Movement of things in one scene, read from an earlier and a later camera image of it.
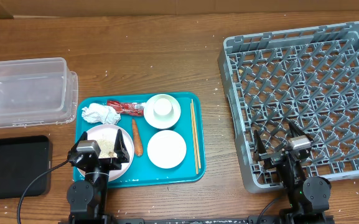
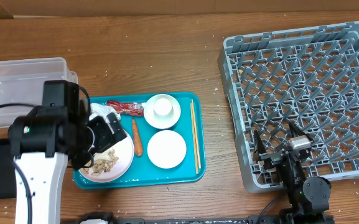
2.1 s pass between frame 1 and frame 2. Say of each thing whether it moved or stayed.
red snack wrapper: stayed
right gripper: stayed
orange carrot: stayed
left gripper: moved
